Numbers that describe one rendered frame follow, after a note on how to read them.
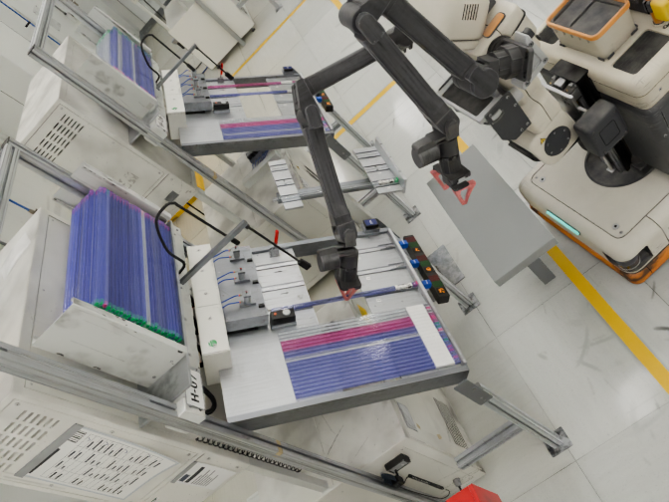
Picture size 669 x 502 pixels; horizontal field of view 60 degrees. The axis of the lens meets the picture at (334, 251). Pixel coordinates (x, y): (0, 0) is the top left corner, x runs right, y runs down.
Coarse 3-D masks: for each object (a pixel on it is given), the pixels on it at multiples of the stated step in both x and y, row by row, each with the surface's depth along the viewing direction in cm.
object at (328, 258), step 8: (344, 232) 176; (352, 232) 176; (344, 240) 177; (352, 240) 176; (328, 248) 177; (336, 248) 177; (320, 256) 177; (328, 256) 177; (336, 256) 178; (320, 264) 179; (328, 264) 177; (336, 264) 178
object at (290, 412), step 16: (464, 368) 171; (384, 384) 165; (400, 384) 166; (416, 384) 168; (432, 384) 170; (448, 384) 173; (304, 400) 160; (320, 400) 161; (336, 400) 162; (352, 400) 164; (368, 400) 166; (240, 416) 156; (256, 416) 156; (272, 416) 158; (288, 416) 160; (304, 416) 162
